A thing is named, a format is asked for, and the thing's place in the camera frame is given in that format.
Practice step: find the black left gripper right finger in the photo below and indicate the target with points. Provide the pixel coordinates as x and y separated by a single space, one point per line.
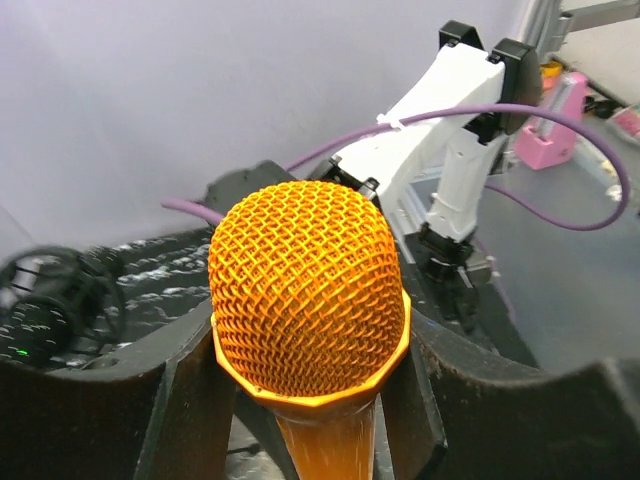
454 410

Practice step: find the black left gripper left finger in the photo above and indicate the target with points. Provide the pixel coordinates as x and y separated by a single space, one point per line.
160 408

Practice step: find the black tripod microphone stand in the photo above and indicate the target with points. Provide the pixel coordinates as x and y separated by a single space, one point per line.
82 284

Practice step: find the orange microphone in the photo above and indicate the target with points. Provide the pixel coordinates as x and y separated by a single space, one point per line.
310 317

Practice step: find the black silver-head microphone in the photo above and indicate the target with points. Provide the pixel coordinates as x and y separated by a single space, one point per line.
33 333

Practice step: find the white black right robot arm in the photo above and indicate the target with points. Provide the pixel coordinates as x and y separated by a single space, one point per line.
457 109

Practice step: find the black marble pattern mat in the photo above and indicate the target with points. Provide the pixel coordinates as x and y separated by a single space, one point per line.
164 278

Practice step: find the pink box outside cell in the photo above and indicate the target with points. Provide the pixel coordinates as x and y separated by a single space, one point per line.
542 143

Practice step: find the aluminium frame rail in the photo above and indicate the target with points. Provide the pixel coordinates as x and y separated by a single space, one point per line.
546 23

